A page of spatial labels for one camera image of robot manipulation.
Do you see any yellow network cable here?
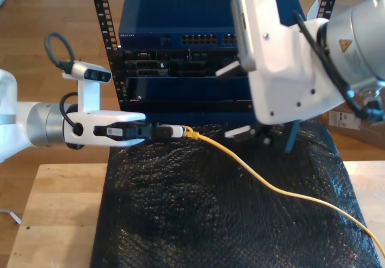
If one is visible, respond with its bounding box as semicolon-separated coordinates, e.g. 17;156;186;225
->
183;126;385;258

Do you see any blue rack shelf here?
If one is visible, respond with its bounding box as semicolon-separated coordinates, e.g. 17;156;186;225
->
119;75;259;124

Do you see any black rack server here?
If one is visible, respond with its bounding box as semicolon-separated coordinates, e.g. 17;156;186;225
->
109;47;252;78

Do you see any white plastic piece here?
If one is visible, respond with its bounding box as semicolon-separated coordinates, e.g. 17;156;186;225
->
306;0;319;20

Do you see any brown cardboard box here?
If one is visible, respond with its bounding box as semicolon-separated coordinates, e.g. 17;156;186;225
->
321;2;385;150

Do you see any black bubble wrap mat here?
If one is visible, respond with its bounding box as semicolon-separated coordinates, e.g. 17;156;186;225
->
89;120;383;268

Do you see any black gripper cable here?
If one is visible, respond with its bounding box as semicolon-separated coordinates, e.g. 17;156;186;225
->
293;11;385;122
59;92;84;132

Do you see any blue network switch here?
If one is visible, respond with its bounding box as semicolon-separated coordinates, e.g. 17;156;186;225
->
118;0;307;50

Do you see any black camera cable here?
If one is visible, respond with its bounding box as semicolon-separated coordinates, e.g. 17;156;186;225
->
45;32;76;70

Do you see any grey metal bracket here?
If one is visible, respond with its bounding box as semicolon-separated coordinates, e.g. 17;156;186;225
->
0;209;22;226

